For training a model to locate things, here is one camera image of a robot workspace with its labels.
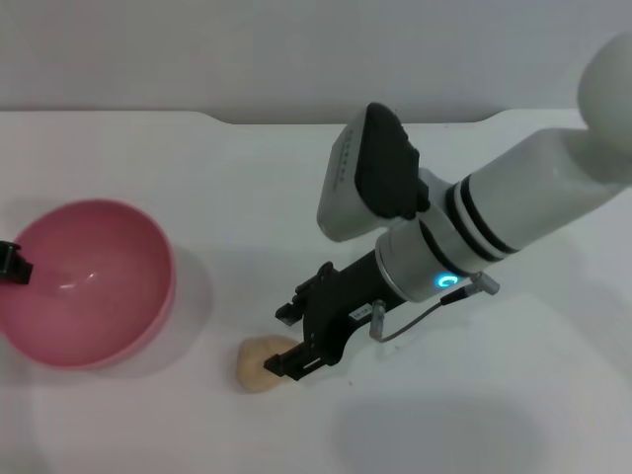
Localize pink plastic bowl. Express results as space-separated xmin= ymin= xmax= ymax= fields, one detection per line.
xmin=0 ymin=198 xmax=178 ymax=371

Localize beige egg yolk pastry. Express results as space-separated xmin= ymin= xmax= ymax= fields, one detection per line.
xmin=235 ymin=334 xmax=303 ymax=395

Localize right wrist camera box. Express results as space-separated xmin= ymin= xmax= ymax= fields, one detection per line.
xmin=316 ymin=102 xmax=432 ymax=243

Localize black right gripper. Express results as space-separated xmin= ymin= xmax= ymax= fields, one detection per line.
xmin=264 ymin=248 xmax=397 ymax=383

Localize grey right gripper connector cable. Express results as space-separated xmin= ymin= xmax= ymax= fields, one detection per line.
xmin=367 ymin=271 xmax=501 ymax=345

